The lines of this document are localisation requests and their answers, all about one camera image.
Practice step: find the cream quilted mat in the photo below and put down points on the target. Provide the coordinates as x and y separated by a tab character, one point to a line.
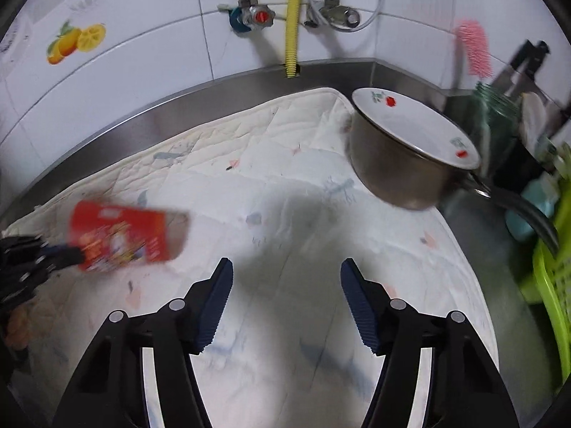
272	190

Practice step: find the chrome water valve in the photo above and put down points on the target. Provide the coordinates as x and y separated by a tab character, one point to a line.
333	14

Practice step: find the red plastic cup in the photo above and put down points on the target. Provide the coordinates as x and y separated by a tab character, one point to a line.
112	237

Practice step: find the lime green dish rack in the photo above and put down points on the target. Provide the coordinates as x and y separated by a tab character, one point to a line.
550	280

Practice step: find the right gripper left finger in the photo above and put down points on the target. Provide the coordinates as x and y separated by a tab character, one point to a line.
107	387

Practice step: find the red handle water valve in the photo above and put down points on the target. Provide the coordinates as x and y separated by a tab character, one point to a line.
248	16

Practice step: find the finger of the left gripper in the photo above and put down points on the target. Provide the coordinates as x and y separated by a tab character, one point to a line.
62	256

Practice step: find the steel pot with lid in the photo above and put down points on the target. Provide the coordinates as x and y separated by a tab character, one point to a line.
412	157

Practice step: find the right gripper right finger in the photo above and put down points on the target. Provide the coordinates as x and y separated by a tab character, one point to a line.
466	389

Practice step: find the orange fruit wall sticker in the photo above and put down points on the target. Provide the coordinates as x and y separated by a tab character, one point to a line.
71	38

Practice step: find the pink bottle brush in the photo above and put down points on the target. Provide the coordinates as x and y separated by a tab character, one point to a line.
474	41

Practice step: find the green glass jar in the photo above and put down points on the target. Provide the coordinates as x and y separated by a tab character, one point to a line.
494	122

